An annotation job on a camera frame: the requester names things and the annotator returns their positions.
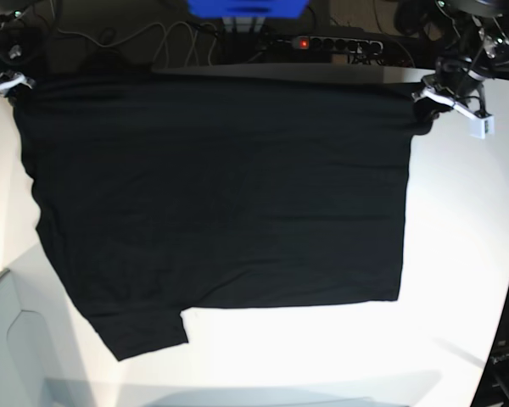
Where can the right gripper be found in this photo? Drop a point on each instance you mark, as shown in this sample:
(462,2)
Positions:
(10,80)

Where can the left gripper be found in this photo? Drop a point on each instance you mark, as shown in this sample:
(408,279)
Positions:
(441,93)

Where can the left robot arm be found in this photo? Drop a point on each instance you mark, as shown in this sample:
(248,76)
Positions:
(468,41)

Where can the black power strip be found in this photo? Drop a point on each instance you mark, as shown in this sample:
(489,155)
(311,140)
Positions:
(344,45)

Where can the black T-shirt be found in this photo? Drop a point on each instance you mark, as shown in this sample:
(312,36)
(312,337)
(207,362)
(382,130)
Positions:
(167,192)

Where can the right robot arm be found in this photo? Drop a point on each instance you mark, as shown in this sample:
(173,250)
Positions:
(20,43)

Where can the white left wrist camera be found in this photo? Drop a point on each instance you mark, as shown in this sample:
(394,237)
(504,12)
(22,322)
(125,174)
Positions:
(482,127)

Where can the blue plastic bin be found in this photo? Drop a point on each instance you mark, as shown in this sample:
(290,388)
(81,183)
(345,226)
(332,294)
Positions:
(213,9)

